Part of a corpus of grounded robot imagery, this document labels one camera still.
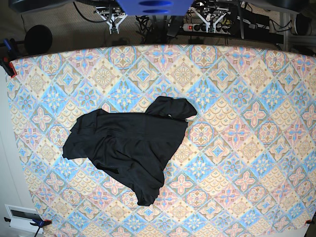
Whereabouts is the blue orange clamp lower left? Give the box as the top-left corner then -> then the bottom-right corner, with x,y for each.
4,217 -> 52,229

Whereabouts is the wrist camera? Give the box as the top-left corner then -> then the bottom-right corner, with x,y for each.
207,25 -> 216,34
109,27 -> 119,34

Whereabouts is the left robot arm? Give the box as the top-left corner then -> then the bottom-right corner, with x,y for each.
190,0 -> 240,26

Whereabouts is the white power strip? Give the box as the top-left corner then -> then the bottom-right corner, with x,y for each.
182,23 -> 230,35

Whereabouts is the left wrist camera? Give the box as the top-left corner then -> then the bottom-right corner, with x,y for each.
207,25 -> 216,34

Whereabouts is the black round speaker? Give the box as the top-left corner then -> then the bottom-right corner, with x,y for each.
24,25 -> 52,55

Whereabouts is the orange black clamp left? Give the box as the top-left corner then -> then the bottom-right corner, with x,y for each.
0,57 -> 17,78

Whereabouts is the patterned tablecloth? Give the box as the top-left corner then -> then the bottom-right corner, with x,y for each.
6,45 -> 316,237

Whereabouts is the orange clamp lower right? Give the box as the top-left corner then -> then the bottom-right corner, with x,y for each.
305,220 -> 315,225

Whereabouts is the blue clamp upper left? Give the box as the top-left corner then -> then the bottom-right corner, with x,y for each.
0,38 -> 15,52

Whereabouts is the black t-shirt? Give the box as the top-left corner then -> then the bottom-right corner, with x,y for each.
63,96 -> 197,206

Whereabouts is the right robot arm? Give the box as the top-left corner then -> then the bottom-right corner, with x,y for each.
73,0 -> 127,26

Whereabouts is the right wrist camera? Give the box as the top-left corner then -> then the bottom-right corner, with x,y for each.
109,27 -> 119,34

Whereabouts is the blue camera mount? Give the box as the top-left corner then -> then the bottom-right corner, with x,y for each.
117,0 -> 194,16

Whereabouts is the white floor vent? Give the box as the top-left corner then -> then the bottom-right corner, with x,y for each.
5,204 -> 41,234

